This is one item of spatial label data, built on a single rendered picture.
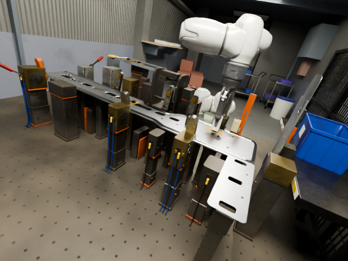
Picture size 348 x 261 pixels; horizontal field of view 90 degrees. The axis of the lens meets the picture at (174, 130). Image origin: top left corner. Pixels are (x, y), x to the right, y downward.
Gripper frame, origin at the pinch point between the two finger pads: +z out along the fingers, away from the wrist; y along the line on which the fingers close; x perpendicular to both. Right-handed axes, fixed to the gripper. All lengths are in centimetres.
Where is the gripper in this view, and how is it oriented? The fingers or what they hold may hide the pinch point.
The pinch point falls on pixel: (217, 122)
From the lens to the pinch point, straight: 81.2
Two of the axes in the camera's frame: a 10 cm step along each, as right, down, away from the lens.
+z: -1.9, 8.8, 4.4
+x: 8.7, 3.6, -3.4
